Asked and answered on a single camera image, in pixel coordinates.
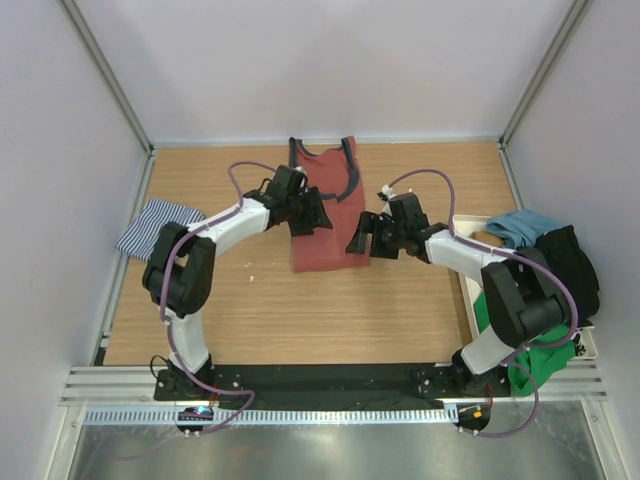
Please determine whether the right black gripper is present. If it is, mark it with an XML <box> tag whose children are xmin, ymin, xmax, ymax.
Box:
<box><xmin>346</xmin><ymin>211</ymin><xmax>407</xmax><ymax>260</ymax></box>

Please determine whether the teal tank top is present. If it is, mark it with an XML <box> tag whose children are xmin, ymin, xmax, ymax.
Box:
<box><xmin>485</xmin><ymin>209</ymin><xmax>561</xmax><ymax>249</ymax></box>

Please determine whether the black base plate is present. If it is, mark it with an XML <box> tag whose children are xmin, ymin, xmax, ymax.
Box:
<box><xmin>154</xmin><ymin>363</ymin><xmax>511</xmax><ymax>411</ymax></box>

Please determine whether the blue white striped tank top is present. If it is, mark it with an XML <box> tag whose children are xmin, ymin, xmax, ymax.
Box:
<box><xmin>115</xmin><ymin>198</ymin><xmax>205</xmax><ymax>262</ymax></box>

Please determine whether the red tank top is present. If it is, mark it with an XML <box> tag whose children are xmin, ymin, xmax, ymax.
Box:
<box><xmin>289</xmin><ymin>136</ymin><xmax>369</xmax><ymax>273</ymax></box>

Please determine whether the white plastic tray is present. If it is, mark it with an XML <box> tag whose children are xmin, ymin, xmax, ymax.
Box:
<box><xmin>453</xmin><ymin>214</ymin><xmax>598</xmax><ymax>361</ymax></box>

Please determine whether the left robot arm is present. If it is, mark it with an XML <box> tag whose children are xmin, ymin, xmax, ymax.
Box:
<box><xmin>142</xmin><ymin>165</ymin><xmax>332</xmax><ymax>400</ymax></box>

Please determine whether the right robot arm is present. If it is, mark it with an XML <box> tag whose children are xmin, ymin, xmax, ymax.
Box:
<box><xmin>346</xmin><ymin>193</ymin><xmax>579</xmax><ymax>396</ymax></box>

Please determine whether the brown tank top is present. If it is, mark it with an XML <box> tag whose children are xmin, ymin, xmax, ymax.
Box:
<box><xmin>471</xmin><ymin>231</ymin><xmax>504</xmax><ymax>247</ymax></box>

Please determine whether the slotted cable duct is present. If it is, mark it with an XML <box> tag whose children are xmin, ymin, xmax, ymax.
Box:
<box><xmin>84</xmin><ymin>404</ymin><xmax>458</xmax><ymax>427</ymax></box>

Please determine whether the green tank top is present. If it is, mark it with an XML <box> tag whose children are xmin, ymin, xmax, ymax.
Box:
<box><xmin>473</xmin><ymin>291</ymin><xmax>575</xmax><ymax>396</ymax></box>

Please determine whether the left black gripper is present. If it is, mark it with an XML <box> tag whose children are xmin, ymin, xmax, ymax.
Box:
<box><xmin>285</xmin><ymin>187</ymin><xmax>332</xmax><ymax>237</ymax></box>

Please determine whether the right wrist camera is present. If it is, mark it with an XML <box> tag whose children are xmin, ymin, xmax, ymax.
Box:
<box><xmin>378</xmin><ymin>184</ymin><xmax>397</xmax><ymax>218</ymax></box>

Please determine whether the black tank top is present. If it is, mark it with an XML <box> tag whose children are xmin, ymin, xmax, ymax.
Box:
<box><xmin>535</xmin><ymin>225</ymin><xmax>600</xmax><ymax>328</ymax></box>

